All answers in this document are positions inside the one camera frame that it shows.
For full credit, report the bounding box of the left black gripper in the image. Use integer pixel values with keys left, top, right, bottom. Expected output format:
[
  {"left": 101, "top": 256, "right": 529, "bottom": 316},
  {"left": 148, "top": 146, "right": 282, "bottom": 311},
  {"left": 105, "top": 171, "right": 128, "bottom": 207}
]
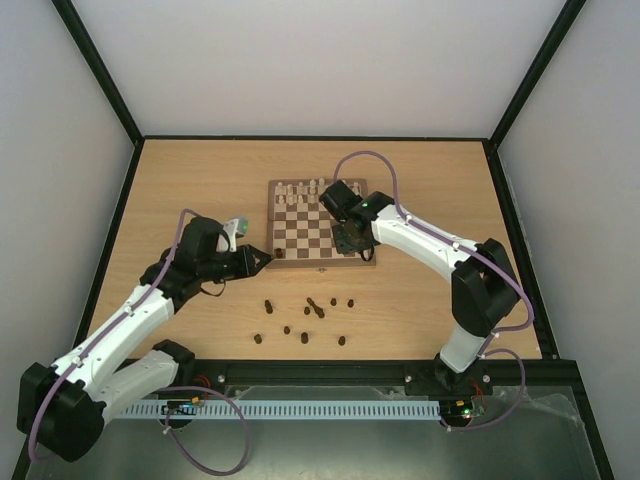
[{"left": 200, "top": 244, "right": 272, "bottom": 282}]

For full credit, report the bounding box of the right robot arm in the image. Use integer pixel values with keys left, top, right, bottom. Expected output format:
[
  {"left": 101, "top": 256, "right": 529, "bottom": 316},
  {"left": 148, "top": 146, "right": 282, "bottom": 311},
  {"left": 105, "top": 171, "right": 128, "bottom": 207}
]
[{"left": 319, "top": 181, "right": 532, "bottom": 392}]

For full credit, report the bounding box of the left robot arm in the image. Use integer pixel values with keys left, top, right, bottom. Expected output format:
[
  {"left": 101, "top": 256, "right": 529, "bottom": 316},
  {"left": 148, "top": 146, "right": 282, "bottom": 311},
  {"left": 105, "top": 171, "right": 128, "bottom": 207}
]
[{"left": 17, "top": 215, "right": 271, "bottom": 462}]

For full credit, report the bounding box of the wooden chess board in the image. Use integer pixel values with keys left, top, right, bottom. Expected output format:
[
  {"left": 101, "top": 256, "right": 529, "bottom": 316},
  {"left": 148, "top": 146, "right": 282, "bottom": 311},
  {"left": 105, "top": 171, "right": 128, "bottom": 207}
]
[{"left": 267, "top": 184, "right": 376, "bottom": 269}]

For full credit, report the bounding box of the white chess pieces row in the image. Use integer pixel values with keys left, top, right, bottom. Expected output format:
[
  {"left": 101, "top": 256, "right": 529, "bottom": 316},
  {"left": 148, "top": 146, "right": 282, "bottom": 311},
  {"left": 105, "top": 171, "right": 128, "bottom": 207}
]
[{"left": 269, "top": 178, "right": 334, "bottom": 206}]

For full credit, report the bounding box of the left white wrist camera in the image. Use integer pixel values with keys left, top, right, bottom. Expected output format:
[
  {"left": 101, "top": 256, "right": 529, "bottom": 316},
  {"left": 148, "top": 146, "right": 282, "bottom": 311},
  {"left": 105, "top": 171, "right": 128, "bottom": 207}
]
[{"left": 217, "top": 216, "right": 248, "bottom": 252}]

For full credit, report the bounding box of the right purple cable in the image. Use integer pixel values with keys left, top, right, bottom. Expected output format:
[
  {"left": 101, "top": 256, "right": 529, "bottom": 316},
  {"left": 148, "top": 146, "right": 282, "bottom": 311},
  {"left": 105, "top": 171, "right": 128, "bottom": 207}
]
[{"left": 333, "top": 149, "right": 536, "bottom": 432}]

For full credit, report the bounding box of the purple cable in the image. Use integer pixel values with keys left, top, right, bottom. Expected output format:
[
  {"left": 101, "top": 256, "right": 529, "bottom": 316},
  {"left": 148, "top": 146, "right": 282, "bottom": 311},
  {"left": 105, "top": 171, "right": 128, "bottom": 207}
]
[
  {"left": 27, "top": 208, "right": 250, "bottom": 475},
  {"left": 333, "top": 149, "right": 536, "bottom": 432}
]

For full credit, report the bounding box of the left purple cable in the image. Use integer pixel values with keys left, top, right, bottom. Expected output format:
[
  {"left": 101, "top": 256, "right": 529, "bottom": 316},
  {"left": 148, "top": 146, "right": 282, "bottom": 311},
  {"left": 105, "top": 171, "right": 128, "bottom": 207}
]
[{"left": 27, "top": 208, "right": 250, "bottom": 475}]

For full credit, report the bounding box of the black aluminium frame rail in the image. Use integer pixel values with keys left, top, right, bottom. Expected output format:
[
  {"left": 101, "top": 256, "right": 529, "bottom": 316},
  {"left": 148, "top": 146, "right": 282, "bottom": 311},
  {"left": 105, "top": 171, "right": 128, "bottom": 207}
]
[{"left": 192, "top": 359, "right": 584, "bottom": 398}]

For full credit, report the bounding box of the light blue cable duct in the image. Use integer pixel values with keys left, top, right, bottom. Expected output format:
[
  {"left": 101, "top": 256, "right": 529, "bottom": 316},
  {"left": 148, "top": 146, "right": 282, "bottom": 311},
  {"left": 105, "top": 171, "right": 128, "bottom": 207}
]
[{"left": 119, "top": 398, "right": 441, "bottom": 422}]

